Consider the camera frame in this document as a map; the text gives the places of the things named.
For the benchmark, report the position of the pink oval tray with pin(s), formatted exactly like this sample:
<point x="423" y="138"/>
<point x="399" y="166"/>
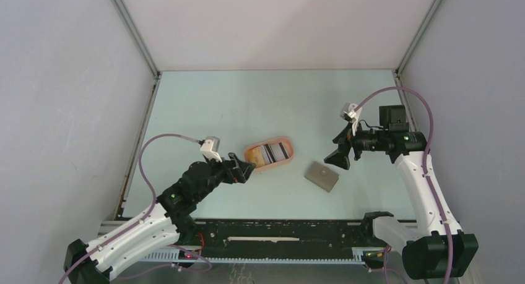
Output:
<point x="278" y="151"/>

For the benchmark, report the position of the left controller board red led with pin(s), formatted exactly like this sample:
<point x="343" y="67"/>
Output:
<point x="189" y="255"/>

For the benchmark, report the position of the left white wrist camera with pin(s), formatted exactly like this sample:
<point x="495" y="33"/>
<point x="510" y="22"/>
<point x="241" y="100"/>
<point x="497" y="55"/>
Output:
<point x="210" y="149"/>

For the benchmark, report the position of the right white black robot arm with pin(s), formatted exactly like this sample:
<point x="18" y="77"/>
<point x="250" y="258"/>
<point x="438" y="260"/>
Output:
<point x="438" y="247"/>

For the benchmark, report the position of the right controller board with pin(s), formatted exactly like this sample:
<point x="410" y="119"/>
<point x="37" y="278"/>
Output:
<point x="374" y="256"/>

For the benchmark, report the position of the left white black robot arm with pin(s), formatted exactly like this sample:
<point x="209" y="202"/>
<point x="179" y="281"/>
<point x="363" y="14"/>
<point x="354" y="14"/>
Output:
<point x="166" y="221"/>

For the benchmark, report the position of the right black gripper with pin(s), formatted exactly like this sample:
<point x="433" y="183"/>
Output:
<point x="345" y="140"/>

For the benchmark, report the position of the grey card holder wallet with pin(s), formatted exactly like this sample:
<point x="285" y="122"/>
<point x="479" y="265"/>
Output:
<point x="322" y="176"/>

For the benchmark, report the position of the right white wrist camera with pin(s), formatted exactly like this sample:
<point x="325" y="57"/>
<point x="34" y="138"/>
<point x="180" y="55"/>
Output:
<point x="351" y="113"/>

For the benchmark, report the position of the yellow credit card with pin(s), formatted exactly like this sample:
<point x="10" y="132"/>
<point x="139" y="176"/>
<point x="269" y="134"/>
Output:
<point x="256" y="156"/>

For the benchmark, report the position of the white cable duct strip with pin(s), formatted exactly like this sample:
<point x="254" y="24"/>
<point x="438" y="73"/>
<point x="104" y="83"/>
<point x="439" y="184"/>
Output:
<point x="167" y="255"/>

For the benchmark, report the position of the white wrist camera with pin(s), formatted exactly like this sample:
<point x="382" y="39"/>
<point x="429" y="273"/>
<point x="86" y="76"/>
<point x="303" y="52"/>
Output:
<point x="351" y="113"/>
<point x="210" y="149"/>

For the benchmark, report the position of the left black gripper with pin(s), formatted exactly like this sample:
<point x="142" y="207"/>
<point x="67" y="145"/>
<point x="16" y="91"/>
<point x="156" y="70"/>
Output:
<point x="234" y="174"/>

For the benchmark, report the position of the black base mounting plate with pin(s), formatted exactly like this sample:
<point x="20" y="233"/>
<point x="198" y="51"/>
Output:
<point x="281" y="239"/>

